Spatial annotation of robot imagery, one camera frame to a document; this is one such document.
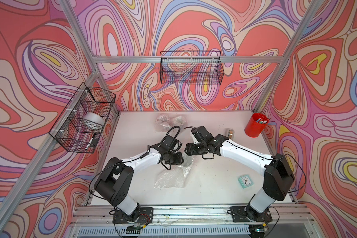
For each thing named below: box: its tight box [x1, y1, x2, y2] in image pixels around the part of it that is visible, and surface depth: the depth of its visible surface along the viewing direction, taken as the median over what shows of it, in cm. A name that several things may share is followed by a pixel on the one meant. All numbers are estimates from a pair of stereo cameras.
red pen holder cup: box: [244, 112, 270, 138], surface depth 103 cm
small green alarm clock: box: [238, 174, 254, 189], surface depth 84 cm
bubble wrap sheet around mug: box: [154, 114, 173, 132], surface depth 106 cm
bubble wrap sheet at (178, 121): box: [173, 115, 186, 127], surface depth 106 cm
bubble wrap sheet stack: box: [154, 153, 194, 189], surface depth 85 cm
